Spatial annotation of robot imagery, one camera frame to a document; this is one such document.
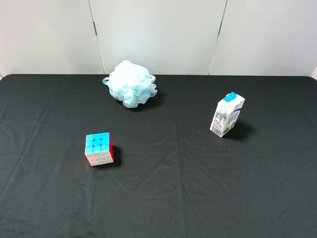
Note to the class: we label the white blue milk carton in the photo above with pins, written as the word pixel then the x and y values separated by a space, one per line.
pixel 226 114

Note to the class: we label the light blue bath loofah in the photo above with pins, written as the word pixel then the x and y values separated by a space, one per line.
pixel 132 84

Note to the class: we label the black tablecloth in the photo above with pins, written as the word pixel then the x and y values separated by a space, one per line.
pixel 171 177

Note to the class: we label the pastel rubiks cube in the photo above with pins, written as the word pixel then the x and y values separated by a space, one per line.
pixel 99 149

